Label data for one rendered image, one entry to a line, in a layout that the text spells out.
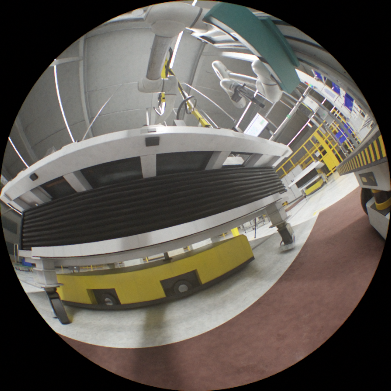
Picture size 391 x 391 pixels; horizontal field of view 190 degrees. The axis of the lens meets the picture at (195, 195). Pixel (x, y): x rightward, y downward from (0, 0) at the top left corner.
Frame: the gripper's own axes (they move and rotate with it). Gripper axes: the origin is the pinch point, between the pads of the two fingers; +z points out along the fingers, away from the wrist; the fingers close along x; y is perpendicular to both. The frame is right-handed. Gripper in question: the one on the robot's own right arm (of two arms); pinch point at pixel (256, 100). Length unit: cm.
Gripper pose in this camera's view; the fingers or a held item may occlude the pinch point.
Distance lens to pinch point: 76.6
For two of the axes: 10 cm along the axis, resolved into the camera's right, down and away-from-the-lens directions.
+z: 3.3, 8.7, -3.7
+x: 8.4, -0.9, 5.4
